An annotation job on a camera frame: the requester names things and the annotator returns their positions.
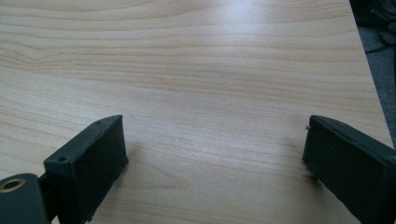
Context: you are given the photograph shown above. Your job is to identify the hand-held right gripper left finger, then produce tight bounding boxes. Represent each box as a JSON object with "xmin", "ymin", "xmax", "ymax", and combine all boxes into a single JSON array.
[{"xmin": 43, "ymin": 114, "xmax": 130, "ymax": 224}]

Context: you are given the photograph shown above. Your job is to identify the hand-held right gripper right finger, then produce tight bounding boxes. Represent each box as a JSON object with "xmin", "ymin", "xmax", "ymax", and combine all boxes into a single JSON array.
[{"xmin": 302, "ymin": 114, "xmax": 396, "ymax": 224}]

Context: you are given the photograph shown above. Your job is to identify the dark objects beyond table edge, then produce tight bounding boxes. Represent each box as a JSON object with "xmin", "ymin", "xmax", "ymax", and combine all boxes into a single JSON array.
[{"xmin": 364, "ymin": 0, "xmax": 396, "ymax": 54}]

